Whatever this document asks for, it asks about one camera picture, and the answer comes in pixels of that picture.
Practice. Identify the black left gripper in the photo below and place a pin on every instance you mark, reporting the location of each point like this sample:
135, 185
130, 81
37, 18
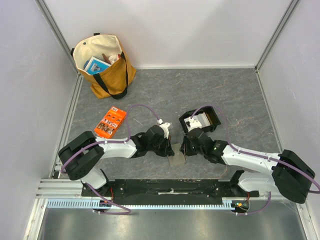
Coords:
167, 150

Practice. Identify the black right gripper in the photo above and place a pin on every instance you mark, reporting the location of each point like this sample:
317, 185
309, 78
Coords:
186, 147

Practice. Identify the grey card holder wallet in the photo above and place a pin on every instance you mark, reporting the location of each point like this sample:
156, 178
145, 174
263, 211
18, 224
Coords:
178, 159

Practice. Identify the black card tray box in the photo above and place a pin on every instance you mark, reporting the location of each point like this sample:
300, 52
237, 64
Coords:
209, 110

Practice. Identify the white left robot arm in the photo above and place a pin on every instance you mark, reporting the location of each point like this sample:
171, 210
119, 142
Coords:
80, 156

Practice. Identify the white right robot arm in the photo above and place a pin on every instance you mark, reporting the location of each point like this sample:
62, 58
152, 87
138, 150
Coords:
285, 173

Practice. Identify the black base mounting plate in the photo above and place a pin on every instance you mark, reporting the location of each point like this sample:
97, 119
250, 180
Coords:
121, 188

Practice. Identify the mustard canvas tote bag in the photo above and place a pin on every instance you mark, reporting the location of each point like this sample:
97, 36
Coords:
115, 79

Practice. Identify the blue book in bag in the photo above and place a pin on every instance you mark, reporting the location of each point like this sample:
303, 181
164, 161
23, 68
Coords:
95, 66

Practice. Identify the brown item in bag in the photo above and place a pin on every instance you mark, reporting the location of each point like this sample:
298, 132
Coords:
110, 59

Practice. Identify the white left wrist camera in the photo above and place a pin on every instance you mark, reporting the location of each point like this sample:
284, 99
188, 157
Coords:
165, 127

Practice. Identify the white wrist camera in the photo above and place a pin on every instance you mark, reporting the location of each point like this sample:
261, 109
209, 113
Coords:
192, 124
165, 127

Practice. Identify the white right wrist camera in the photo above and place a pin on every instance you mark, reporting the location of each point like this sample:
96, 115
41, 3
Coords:
192, 124

